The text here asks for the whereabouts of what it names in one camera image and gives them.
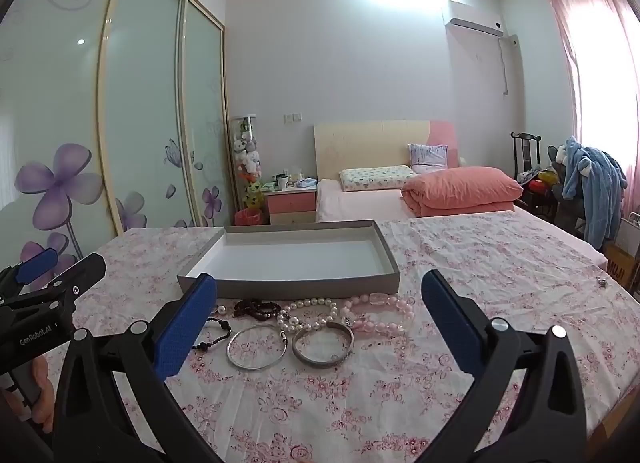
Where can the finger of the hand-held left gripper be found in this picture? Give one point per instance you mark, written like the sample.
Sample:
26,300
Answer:
75,275
37,263

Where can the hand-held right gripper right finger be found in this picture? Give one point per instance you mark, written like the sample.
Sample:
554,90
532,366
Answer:
450,323

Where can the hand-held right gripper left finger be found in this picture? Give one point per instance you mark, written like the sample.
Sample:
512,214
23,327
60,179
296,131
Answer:
187,323

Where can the thin silver bangle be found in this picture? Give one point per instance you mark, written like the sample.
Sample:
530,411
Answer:
286,339

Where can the grey cardboard tray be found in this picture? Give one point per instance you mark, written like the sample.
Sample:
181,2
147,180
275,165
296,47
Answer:
300,253

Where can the wide silver cuff bangle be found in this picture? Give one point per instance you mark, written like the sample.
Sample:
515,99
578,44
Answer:
320,362

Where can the person's left hand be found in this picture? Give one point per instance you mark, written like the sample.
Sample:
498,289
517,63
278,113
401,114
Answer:
42,388

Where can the red trash bin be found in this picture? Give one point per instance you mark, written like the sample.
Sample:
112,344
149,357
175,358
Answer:
248,218

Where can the floral pink bedsheet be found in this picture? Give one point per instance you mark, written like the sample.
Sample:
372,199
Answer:
350,403

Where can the folded orange quilt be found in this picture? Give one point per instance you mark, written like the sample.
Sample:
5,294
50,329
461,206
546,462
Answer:
460,190

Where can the pink bed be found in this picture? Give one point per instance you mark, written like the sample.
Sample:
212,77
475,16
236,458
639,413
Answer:
360,203

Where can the pink and cream nightstand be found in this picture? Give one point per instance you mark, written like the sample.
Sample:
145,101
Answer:
290,205

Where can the white patterned pillow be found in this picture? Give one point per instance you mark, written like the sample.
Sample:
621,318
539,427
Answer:
375,178

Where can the small purple pillow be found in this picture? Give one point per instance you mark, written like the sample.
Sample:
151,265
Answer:
427,158

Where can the white mug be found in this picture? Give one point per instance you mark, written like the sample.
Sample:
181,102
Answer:
282,183

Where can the plush toy display tower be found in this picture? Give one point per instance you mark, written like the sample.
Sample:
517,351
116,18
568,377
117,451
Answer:
248,163

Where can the dark wooden chair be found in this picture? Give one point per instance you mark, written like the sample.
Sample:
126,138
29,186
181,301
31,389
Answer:
525,153

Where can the floral sliding door wardrobe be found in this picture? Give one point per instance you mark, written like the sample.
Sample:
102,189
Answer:
140,93

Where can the beige and pink headboard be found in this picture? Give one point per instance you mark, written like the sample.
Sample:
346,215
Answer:
365,145

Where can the blue fleece robe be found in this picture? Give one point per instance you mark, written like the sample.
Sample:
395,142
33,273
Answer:
595,183

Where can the air conditioner pipe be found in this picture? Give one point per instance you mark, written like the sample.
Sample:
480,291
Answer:
506,68

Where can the white air conditioner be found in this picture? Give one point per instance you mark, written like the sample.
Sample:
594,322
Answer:
472,18

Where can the pink curtain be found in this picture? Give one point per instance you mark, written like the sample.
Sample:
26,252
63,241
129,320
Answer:
565,33

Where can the white wall switch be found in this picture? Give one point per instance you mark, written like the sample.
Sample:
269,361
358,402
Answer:
292,117

